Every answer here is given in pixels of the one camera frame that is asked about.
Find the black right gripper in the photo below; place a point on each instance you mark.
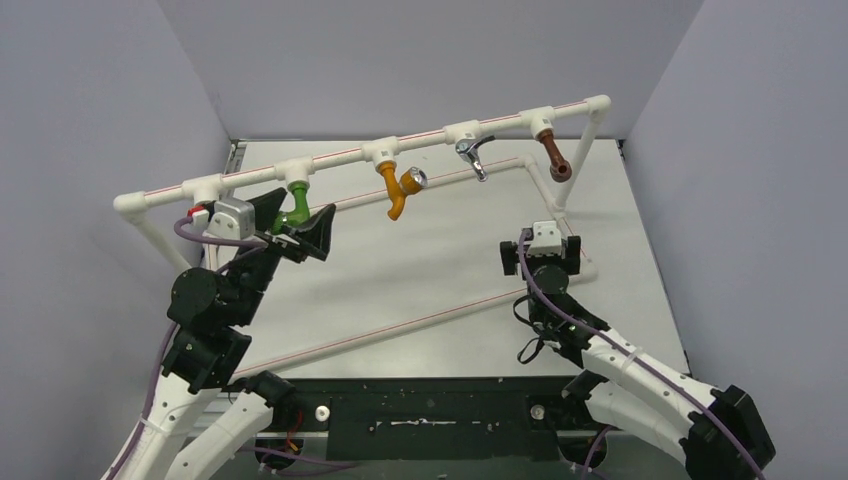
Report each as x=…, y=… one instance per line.
x=509, y=257

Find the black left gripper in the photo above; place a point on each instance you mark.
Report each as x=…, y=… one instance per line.
x=313, y=236

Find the white pvc pipe frame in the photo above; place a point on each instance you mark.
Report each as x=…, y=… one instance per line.
x=384, y=279

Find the chrome metal faucet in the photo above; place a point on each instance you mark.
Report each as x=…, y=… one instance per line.
x=468, y=150

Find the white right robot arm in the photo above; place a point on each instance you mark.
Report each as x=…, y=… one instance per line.
x=713, y=433

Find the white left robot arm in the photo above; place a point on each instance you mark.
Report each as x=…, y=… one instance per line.
x=202, y=350

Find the green plastic faucet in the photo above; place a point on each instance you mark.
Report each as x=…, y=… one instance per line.
x=299, y=214

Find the brown plastic faucet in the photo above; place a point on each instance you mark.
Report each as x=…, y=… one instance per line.
x=560, y=168

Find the orange plastic faucet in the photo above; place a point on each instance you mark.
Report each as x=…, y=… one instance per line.
x=399, y=188

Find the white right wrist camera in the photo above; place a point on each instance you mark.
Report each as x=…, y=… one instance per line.
x=545, y=240

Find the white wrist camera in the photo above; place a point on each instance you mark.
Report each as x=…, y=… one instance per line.
x=545, y=240
x=228, y=221

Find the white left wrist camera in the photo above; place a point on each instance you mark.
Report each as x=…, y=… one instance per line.
x=228, y=221

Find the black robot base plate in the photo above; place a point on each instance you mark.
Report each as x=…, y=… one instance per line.
x=432, y=419

